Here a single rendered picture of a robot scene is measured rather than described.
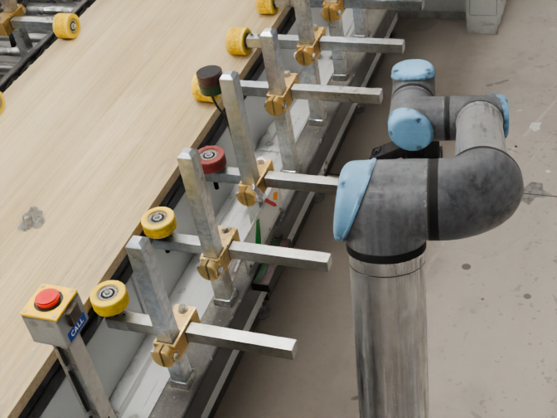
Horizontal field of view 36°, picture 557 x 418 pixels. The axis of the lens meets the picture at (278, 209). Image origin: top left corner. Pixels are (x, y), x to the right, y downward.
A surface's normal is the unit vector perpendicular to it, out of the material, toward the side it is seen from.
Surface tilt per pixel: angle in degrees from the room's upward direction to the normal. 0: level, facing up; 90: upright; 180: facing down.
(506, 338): 0
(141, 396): 0
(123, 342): 90
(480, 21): 90
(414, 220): 78
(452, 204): 59
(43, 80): 0
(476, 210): 73
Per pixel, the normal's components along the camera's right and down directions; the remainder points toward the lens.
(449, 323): -0.14, -0.76
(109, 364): 0.93, 0.11
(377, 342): -0.42, 0.39
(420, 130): -0.25, 0.64
